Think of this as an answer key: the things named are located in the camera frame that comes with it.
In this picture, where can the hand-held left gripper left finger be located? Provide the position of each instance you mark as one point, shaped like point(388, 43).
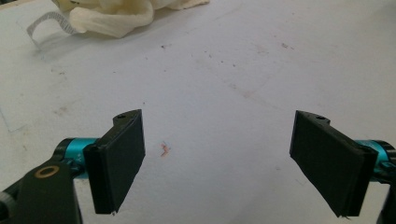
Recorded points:
point(116, 165)

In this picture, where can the cream cloth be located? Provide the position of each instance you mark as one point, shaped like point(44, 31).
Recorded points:
point(109, 17)

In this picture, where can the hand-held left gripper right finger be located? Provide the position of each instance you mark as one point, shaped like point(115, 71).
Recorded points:
point(330, 168)

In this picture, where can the white foam mat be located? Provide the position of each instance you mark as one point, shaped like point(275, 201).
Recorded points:
point(218, 77)

